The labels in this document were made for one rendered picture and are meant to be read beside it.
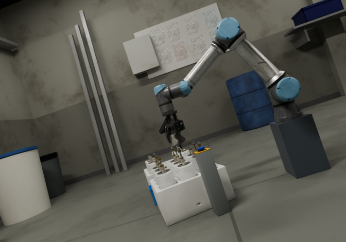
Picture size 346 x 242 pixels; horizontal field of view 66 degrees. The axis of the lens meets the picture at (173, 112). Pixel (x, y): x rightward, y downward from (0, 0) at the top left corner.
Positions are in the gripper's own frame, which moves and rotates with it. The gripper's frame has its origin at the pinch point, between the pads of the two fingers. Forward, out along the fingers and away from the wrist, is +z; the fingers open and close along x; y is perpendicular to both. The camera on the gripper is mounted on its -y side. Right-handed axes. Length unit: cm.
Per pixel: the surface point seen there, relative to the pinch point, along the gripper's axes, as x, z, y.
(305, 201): 12, 35, 54
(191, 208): -8.0, 30.7, 5.0
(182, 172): -4.4, 12.8, 2.5
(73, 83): 93, -131, -337
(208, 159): -2.8, 8.1, 22.7
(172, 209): -16.5, 27.6, 0.3
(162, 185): -14.8, 15.2, -3.2
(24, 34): 53, -245, -377
